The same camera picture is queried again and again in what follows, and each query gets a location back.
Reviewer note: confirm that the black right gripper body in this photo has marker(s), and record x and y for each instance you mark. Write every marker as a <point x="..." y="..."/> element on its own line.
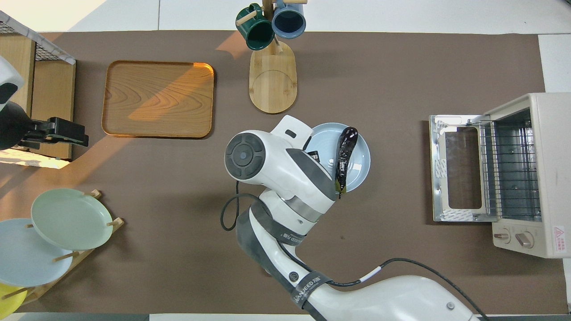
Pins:
<point x="314" y="157"/>

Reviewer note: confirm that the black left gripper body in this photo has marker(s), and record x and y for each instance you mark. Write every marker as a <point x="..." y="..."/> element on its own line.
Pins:
<point x="62" y="131"/>

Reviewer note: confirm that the dark purple eggplant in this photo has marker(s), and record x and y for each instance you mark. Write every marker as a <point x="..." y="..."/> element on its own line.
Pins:
<point x="345" y="151"/>

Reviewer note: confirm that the light blue round plate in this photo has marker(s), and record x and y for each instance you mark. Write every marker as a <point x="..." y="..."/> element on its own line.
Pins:
<point x="359" y="160"/>

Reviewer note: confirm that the beige toaster oven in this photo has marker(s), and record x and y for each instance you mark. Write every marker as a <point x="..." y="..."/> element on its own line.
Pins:
<point x="551" y="178"/>

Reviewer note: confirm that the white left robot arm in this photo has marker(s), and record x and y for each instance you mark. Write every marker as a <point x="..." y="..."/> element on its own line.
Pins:
<point x="11" y="125"/>

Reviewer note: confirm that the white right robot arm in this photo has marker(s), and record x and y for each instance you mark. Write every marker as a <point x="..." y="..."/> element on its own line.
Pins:
<point x="285" y="178"/>

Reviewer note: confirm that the wooden mug tree stand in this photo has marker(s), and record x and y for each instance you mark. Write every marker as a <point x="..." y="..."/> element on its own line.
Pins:
<point x="273" y="84"/>

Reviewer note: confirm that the pale green plate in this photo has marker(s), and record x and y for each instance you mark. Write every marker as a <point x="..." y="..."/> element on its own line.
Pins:
<point x="71" y="218"/>

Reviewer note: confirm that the rectangular wooden tray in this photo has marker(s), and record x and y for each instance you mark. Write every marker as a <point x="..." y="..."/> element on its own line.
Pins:
<point x="156" y="100"/>

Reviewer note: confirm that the wooden dish rack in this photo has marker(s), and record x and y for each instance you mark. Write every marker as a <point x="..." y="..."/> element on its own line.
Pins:
<point x="80" y="258"/>

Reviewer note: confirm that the pale blue racked plate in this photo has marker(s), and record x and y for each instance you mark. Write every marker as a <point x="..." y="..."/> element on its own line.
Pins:
<point x="26" y="258"/>

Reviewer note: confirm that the blue grey mug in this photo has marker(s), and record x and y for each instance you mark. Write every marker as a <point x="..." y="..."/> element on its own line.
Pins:
<point x="289" y="21"/>

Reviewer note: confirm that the dark green mug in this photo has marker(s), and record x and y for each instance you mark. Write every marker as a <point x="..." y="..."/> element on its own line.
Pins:
<point x="256" y="31"/>

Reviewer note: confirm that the brown table mat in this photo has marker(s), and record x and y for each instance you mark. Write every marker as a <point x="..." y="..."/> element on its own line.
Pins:
<point x="178" y="223"/>

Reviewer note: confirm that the yellow plate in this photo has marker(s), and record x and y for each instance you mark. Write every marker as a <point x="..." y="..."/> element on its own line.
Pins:
<point x="6" y="303"/>

